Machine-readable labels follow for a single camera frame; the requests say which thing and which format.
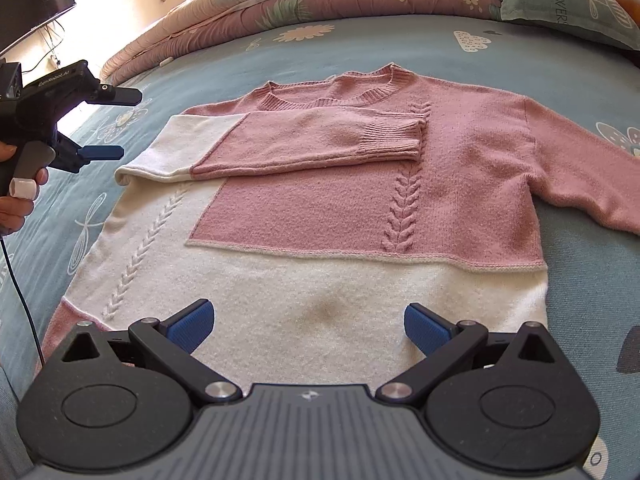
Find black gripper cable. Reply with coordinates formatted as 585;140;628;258
0;237;47;367

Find black television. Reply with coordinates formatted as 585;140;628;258
0;0;77;56

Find person's left hand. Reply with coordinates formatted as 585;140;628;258
0;142;51;236

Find grey-green printed pillow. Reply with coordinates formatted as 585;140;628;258
492;0;640;51

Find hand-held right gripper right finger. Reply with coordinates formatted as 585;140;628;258
377;302;558;407

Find television cables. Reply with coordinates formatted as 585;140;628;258
25;19;68;73

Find pink and white knit sweater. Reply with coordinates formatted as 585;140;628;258
40;62;640;391

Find pink floral quilt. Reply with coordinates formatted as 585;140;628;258
100;0;506;86

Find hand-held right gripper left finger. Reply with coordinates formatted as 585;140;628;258
60;299;243;407

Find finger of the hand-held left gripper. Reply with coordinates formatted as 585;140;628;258
92;85;142;107
54;132;126;173

